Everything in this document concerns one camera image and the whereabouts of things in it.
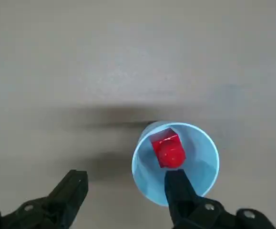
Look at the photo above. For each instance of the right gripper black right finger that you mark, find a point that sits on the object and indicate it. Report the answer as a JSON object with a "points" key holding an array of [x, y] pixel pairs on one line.
{"points": [[185, 205]]}

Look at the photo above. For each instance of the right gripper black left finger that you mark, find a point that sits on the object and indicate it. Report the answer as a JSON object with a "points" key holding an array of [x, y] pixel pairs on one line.
{"points": [[56, 205]]}

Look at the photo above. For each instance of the red block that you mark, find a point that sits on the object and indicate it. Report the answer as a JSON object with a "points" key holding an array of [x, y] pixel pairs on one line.
{"points": [[168, 150]]}

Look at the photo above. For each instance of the blue plastic cup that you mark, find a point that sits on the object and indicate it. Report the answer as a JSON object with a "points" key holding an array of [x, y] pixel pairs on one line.
{"points": [[199, 148]]}

